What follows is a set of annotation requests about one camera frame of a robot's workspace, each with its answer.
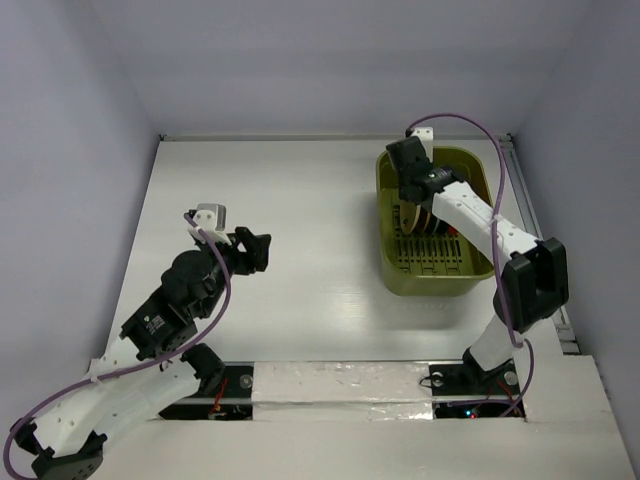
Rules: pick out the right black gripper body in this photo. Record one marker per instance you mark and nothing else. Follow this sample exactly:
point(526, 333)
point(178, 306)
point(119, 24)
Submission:
point(408, 186)

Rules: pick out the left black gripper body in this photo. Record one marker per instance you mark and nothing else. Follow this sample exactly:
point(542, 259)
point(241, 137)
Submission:
point(238, 260)

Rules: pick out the beige plate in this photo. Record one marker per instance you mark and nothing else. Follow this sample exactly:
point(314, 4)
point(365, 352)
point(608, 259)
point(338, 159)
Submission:
point(409, 216)

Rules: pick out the amber patterned plate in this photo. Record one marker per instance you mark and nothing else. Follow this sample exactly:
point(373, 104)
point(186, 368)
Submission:
point(423, 221)

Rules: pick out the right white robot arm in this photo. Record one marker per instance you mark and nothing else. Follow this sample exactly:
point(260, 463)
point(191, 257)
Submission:
point(454, 201)

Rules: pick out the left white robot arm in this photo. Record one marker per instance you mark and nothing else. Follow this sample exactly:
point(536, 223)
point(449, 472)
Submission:
point(158, 358)

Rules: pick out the olive green dish rack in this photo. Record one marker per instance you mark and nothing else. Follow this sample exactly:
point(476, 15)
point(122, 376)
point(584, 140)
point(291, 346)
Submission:
point(422, 264)

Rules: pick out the foil covered base strip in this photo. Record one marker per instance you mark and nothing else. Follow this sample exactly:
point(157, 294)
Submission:
point(340, 392)

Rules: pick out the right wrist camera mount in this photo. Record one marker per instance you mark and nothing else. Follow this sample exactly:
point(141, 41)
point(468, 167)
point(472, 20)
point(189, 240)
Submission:
point(426, 138)

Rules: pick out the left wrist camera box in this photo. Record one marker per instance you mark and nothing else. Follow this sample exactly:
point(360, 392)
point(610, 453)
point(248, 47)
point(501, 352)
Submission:
point(210, 218)

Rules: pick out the right aluminium rail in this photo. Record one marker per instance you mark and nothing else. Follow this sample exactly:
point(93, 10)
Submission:
point(533, 282)

